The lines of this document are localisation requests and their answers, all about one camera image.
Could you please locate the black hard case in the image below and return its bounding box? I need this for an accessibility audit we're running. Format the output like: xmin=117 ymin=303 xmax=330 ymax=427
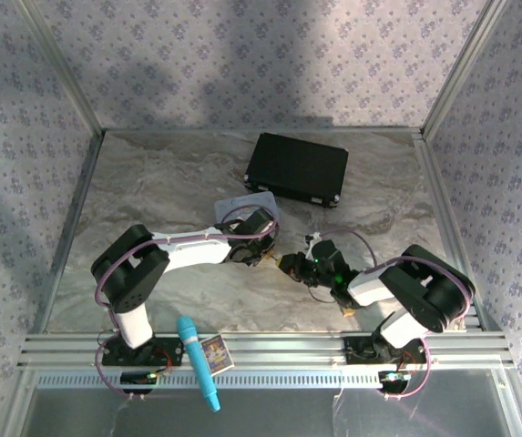
xmin=243 ymin=131 xmax=351 ymax=209

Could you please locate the small picture card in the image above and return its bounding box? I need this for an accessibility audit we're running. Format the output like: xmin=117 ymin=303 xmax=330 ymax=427
xmin=200 ymin=333 xmax=236 ymax=377

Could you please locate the teal toy microphone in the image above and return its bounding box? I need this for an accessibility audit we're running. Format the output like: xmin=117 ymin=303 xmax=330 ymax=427
xmin=176 ymin=315 xmax=222 ymax=413

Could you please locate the small circuit board with led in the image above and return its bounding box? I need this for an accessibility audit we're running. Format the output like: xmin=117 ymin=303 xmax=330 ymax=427
xmin=377 ymin=369 xmax=413 ymax=394
xmin=119 ymin=370 xmax=159 ymax=395

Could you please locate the thin black cable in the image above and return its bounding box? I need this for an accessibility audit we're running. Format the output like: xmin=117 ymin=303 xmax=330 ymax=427
xmin=307 ymin=278 xmax=337 ymax=305

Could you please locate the aluminium frame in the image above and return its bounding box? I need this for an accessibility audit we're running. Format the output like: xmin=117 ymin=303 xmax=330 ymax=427
xmin=3 ymin=0 xmax=522 ymax=437

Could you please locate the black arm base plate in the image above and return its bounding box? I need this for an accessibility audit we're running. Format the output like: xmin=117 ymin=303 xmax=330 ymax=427
xmin=343 ymin=335 xmax=428 ymax=366
xmin=99 ymin=337 xmax=185 ymax=368

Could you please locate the grey slotted cable duct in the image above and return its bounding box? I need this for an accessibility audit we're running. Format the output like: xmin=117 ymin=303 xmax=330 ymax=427
xmin=35 ymin=370 xmax=513 ymax=389

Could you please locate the purple cable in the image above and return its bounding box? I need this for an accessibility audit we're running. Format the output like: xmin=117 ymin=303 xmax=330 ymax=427
xmin=94 ymin=204 xmax=281 ymax=402
xmin=318 ymin=228 xmax=476 ymax=402

